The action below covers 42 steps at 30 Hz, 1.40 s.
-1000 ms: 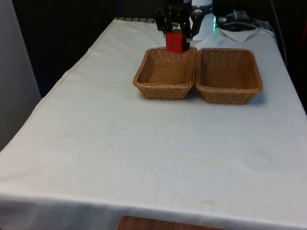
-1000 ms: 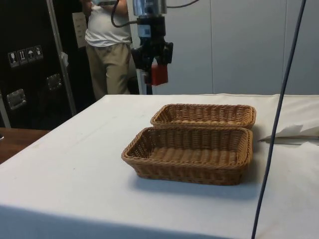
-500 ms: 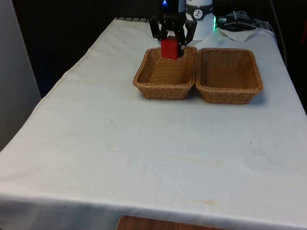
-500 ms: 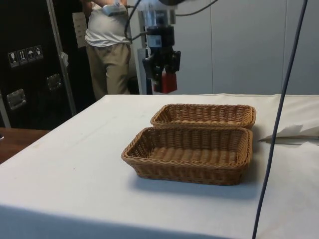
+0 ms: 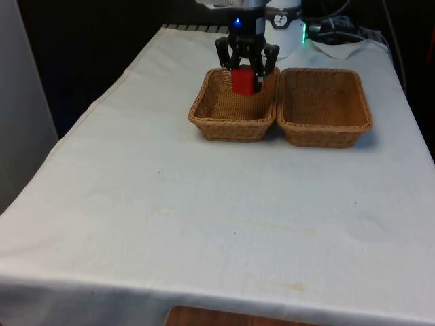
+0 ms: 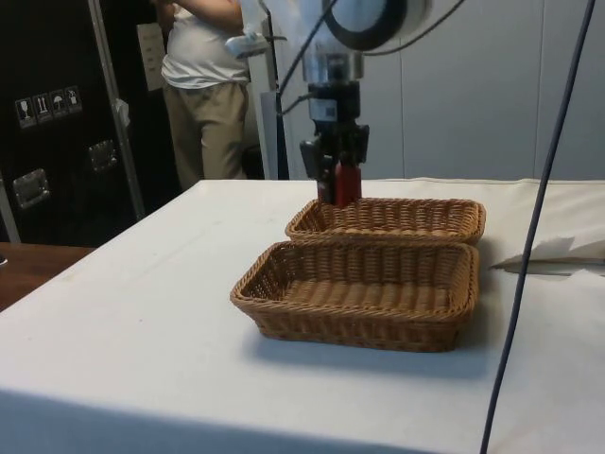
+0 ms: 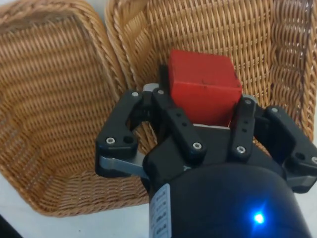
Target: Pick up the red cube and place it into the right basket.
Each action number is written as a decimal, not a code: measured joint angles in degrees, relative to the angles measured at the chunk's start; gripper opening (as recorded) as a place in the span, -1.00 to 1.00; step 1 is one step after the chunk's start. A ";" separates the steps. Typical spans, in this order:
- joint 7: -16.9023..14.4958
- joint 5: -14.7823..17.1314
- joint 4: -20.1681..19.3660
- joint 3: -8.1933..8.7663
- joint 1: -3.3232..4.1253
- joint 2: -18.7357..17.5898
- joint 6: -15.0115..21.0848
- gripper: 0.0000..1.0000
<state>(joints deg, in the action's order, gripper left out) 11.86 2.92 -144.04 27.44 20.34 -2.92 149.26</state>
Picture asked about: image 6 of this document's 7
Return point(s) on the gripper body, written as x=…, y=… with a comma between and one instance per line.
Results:
x=331, y=101

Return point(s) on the wicker basket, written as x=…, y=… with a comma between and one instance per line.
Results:
x=359, y=293
x=402, y=220

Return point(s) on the red cube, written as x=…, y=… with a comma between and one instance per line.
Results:
x=349, y=184

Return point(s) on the white handheld device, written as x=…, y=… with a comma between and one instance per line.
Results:
x=246, y=45

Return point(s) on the black cabinet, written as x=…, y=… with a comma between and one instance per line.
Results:
x=57, y=57

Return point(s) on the person in white shirt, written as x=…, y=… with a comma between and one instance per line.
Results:
x=203, y=52

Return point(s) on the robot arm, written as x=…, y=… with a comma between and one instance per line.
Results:
x=416, y=19

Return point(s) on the pale locker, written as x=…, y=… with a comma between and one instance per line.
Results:
x=491, y=94
x=383, y=118

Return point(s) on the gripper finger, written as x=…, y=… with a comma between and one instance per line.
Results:
x=312, y=158
x=357, y=144

